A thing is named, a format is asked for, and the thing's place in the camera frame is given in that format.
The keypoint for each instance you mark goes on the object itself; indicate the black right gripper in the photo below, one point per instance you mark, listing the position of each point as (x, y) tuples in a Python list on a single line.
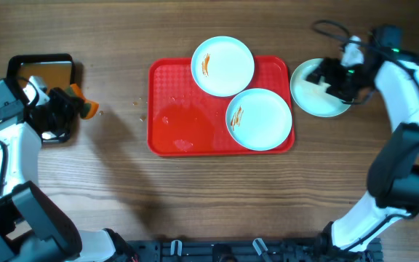
[(329, 71)]

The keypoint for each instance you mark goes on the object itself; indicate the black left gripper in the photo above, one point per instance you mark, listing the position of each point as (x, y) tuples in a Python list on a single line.
[(70, 108)]

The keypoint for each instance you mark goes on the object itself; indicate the orange green sponge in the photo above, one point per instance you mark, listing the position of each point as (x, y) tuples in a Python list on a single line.
[(87, 108)]

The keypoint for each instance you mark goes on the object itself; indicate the white plate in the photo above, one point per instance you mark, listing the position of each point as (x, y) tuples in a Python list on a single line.
[(259, 119), (312, 98), (222, 66)]

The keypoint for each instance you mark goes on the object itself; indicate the white plate top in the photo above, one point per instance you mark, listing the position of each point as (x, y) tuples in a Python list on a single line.
[(222, 66)]

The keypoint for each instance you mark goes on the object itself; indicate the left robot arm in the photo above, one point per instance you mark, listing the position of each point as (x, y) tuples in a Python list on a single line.
[(32, 227)]

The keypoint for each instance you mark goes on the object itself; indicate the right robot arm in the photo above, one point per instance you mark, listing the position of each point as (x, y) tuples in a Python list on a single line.
[(393, 178)]

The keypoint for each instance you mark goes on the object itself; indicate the black water basin tray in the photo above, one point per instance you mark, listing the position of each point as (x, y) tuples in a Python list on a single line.
[(57, 70)]

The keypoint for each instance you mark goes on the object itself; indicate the red plastic tray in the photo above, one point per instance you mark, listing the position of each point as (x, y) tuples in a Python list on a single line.
[(183, 120)]

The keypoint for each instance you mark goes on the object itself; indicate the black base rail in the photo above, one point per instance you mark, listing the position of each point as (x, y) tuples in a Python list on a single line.
[(284, 250)]

